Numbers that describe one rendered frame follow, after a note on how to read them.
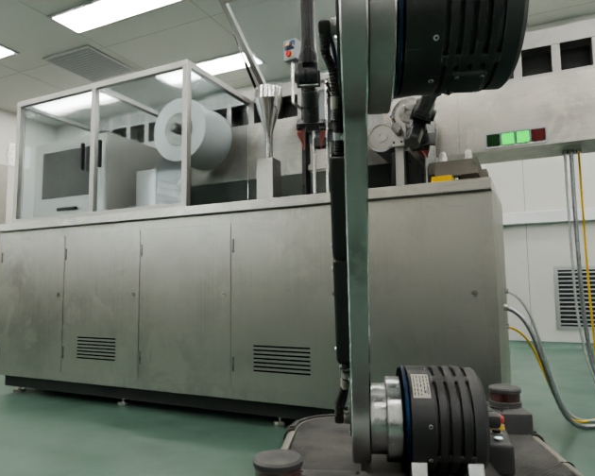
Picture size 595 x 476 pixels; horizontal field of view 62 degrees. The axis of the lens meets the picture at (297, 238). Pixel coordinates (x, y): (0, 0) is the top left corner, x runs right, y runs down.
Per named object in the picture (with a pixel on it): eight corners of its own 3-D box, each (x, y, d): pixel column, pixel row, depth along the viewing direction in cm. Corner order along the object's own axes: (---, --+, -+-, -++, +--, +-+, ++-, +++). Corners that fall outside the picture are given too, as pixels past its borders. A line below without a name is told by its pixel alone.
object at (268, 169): (249, 213, 237) (248, 98, 243) (263, 216, 250) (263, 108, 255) (275, 211, 231) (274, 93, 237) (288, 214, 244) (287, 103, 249)
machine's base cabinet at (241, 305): (-9, 393, 261) (-2, 232, 269) (89, 373, 319) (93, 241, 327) (505, 461, 154) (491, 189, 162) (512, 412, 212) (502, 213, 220)
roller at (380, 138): (367, 152, 210) (366, 124, 211) (383, 164, 233) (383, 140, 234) (396, 148, 204) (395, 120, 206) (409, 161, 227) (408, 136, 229)
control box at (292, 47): (281, 59, 232) (281, 40, 233) (289, 65, 238) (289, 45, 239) (294, 56, 228) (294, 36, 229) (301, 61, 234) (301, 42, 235)
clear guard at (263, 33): (225, 2, 243) (225, 1, 243) (265, 87, 277) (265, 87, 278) (444, -65, 198) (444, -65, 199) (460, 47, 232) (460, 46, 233)
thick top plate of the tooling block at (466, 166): (434, 177, 193) (433, 161, 194) (450, 194, 229) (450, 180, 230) (478, 173, 186) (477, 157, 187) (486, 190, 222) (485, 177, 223)
